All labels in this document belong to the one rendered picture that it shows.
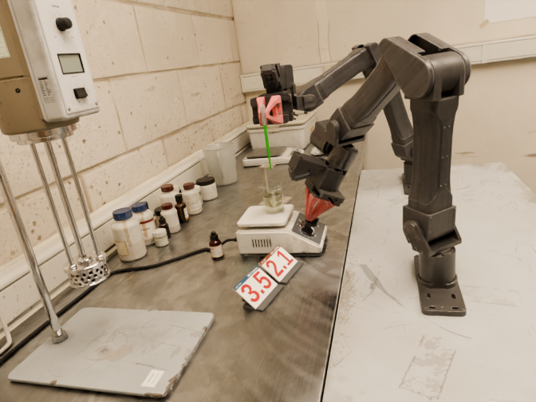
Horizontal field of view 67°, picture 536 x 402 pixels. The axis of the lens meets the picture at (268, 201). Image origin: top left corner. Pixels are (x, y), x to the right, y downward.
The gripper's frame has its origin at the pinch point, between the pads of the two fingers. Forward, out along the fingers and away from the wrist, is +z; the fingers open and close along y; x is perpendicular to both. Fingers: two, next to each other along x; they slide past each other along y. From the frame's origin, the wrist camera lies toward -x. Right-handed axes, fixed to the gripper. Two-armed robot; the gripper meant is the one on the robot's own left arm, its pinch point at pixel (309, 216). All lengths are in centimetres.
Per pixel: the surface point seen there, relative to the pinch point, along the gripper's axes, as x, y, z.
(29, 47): -60, 19, -23
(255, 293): -16.0, 21.1, 8.6
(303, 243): -3.2, 8.2, 2.9
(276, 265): -9.8, 12.9, 6.8
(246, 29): 8, -158, -23
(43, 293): -52, 18, 18
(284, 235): -7.3, 5.9, 3.3
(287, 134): 31, -101, 10
